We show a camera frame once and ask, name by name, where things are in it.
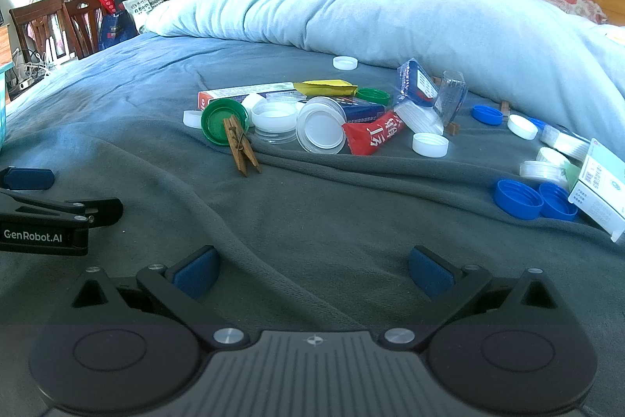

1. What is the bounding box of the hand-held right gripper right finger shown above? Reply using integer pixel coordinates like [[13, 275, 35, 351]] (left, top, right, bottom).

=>
[[378, 245, 562, 349]]

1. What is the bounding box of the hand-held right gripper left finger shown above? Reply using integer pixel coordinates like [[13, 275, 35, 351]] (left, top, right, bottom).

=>
[[68, 245, 250, 351]]

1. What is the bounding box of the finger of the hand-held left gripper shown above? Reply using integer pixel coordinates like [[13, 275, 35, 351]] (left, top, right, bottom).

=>
[[0, 167, 56, 191], [0, 191, 123, 229]]

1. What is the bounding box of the large green lid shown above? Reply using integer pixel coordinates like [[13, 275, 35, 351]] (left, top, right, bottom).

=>
[[200, 98, 250, 147]]

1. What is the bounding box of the teal container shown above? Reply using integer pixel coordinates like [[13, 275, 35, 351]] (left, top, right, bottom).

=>
[[0, 65, 11, 150]]

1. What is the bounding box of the grey blue blanket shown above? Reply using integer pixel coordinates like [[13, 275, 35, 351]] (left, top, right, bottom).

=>
[[0, 31, 625, 417]]

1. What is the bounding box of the wooden chair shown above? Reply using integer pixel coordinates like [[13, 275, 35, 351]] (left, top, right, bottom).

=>
[[63, 0, 103, 59], [10, 0, 66, 66]]

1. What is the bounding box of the red snack packet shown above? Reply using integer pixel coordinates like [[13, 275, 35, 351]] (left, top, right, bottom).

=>
[[342, 111, 407, 156]]

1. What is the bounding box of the clear plastic tub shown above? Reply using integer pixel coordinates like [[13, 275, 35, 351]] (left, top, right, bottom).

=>
[[254, 128, 298, 145]]

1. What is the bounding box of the stack of white pads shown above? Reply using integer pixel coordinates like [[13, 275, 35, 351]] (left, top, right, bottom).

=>
[[393, 99, 446, 137]]

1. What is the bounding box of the blue bag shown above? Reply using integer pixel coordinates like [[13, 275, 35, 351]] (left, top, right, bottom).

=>
[[99, 9, 141, 52]]

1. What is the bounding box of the large white lid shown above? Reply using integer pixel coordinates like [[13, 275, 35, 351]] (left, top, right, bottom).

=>
[[251, 99, 300, 133]]

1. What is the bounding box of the clear plastic cup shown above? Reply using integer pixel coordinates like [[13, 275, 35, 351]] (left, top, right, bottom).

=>
[[432, 70, 468, 131]]

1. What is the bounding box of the white orange toothpaste box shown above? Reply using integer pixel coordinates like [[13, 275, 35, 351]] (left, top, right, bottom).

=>
[[198, 82, 306, 111]]

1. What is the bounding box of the small green cap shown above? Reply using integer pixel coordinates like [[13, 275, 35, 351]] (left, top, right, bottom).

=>
[[355, 88, 391, 106]]

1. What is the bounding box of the white round container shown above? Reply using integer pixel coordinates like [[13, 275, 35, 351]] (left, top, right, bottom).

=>
[[539, 124, 591, 162]]

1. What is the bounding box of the blue white medicine box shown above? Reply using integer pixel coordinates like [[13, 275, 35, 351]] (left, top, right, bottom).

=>
[[395, 59, 439, 108]]

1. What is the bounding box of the white green medicine box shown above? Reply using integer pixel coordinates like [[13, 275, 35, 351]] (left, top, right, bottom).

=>
[[566, 138, 625, 244]]

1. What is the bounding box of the white printed bag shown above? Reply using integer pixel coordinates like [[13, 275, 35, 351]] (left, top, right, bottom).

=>
[[121, 0, 166, 33]]

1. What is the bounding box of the yellow packet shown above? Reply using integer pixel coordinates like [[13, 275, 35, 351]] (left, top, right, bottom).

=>
[[293, 79, 359, 98]]

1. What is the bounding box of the light blue duvet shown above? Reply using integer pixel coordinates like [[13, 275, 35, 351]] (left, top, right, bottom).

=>
[[144, 0, 625, 105]]

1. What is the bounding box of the white bed sheet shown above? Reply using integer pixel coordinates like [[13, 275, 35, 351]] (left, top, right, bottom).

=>
[[591, 23, 625, 47]]

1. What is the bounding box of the tangle of cables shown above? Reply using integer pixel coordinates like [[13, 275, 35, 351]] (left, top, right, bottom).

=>
[[10, 47, 52, 81]]

